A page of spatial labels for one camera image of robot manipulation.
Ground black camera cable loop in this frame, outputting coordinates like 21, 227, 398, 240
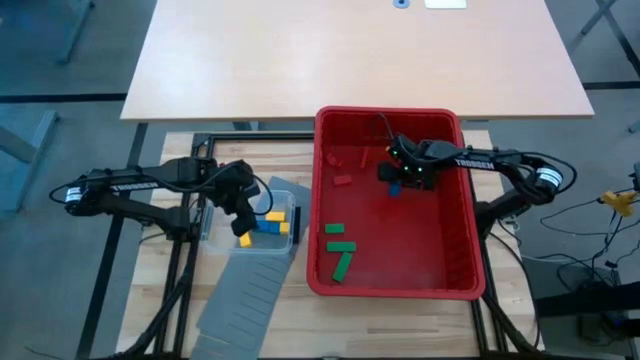
375, 112, 401, 149
247, 172, 275, 218

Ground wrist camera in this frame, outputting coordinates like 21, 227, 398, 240
229, 207, 258, 239
377, 162, 402, 184

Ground clear plastic container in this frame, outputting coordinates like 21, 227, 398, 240
199, 189, 297, 256

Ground thin black cables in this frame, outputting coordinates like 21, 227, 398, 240
537, 187, 640, 281

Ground black cable bundle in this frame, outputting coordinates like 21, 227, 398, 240
479, 239, 544, 360
113, 264, 197, 360

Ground yellow cable connector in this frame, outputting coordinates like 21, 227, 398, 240
599, 189, 639, 217

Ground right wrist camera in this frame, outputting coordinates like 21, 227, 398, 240
377, 162, 402, 184

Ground large beige wooden desk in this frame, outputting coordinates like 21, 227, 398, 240
119, 0, 596, 123

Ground red plastic bin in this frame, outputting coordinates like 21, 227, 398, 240
305, 105, 487, 301

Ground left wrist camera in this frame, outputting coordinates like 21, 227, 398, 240
229, 207, 258, 239

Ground black electronics box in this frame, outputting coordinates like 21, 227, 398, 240
577, 279, 634, 346

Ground grey metal table leg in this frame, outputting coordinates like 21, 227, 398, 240
579, 0, 621, 36
0, 110, 61, 212
58, 0, 97, 65

